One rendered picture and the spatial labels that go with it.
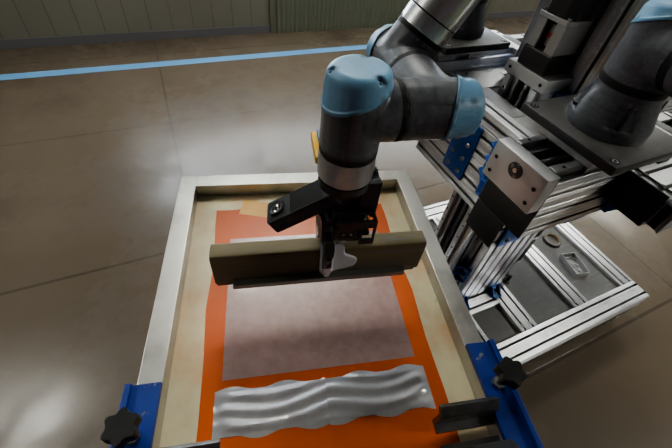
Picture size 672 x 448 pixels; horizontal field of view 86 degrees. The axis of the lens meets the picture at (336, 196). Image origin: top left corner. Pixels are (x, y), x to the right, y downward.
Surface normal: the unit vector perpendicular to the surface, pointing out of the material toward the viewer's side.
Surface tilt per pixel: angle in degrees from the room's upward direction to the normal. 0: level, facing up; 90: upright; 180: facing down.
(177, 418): 0
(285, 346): 0
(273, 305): 0
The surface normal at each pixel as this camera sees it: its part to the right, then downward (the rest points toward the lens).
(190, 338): 0.10, -0.71
